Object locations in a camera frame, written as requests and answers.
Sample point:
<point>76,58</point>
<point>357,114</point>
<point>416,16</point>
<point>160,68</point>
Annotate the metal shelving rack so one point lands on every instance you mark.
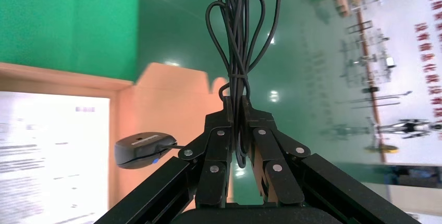
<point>367,56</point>

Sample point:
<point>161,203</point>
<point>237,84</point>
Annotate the white printed paper sheet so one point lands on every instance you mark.
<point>51,160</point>

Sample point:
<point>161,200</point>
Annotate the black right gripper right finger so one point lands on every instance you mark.
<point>276,160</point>

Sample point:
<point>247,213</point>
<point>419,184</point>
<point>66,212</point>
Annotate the brown cardboard box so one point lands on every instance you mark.
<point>165,112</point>

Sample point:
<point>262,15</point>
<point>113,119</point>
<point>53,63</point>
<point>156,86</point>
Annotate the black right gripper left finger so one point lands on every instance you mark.
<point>210,153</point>

